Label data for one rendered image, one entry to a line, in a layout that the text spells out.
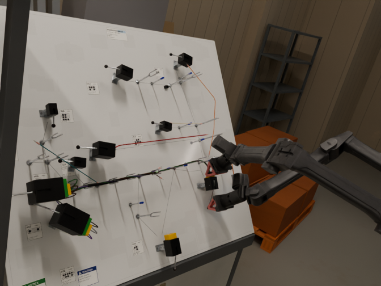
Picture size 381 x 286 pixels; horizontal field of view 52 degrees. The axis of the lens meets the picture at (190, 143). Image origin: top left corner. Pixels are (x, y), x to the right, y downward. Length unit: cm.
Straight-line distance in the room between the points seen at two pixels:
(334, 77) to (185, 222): 514
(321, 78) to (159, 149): 517
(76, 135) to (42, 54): 31
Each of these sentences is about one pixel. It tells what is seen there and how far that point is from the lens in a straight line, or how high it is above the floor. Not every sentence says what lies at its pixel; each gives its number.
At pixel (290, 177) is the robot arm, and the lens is 165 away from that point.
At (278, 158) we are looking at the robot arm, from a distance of 115.
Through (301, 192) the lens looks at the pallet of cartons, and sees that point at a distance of 385.
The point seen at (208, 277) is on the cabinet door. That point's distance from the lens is 201.
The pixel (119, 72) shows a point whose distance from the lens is 155.
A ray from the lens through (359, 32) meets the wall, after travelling 650.
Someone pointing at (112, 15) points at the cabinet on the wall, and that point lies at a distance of 329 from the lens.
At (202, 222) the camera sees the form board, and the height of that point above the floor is 97.
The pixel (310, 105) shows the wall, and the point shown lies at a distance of 669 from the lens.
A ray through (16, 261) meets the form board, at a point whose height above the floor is 101.
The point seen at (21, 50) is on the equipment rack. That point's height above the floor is 169.
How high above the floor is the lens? 187
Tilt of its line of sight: 20 degrees down
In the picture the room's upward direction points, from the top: 15 degrees clockwise
